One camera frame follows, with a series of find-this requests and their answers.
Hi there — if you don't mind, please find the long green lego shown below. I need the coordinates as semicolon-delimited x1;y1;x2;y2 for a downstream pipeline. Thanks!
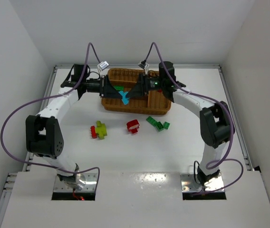
114;85;124;91

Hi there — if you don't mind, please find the blue lego base piece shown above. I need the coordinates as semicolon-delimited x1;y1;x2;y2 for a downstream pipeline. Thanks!
119;90;129;105

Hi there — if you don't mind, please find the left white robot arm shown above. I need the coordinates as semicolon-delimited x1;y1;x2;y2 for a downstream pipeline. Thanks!
26;64;122;185

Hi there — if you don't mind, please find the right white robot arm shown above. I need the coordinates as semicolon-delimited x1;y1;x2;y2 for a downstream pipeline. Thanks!
127;61;234;186

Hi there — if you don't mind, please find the brown wicker divided basket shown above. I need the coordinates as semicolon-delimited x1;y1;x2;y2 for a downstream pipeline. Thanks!
101;68;171;115

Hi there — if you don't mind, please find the green flat lego plate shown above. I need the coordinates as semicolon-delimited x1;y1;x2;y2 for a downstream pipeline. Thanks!
146;116;157;126

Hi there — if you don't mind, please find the red lego arch piece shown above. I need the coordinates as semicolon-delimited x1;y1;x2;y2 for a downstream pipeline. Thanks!
126;119;140;134

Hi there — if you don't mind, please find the lime green lego piece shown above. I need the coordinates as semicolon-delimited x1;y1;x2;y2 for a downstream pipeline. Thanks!
95;121;107;140

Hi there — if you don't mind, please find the green upturned lego brick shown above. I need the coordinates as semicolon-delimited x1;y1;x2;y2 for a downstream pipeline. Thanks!
155;122;164;132

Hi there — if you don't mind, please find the green square lego brick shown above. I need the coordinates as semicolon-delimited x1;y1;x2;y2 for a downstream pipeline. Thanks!
163;122;170;130

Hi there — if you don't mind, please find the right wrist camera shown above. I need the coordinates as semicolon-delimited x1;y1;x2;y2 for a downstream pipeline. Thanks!
138;60;149;75

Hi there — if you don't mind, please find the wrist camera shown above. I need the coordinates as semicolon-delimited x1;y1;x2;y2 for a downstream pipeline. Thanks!
138;60;149;75
97;61;109;75

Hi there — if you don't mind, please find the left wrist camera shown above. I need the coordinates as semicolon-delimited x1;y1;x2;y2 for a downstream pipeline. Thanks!
97;61;109;75

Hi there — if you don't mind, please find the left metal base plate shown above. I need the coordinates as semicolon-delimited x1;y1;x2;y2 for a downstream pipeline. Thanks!
53;172;98;193

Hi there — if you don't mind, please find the metal base plate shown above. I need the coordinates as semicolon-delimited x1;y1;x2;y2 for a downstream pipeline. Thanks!
180;173;225;194
53;172;98;193

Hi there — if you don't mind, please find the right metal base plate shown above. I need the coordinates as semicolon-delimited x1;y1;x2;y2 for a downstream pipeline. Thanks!
180;173;225;194

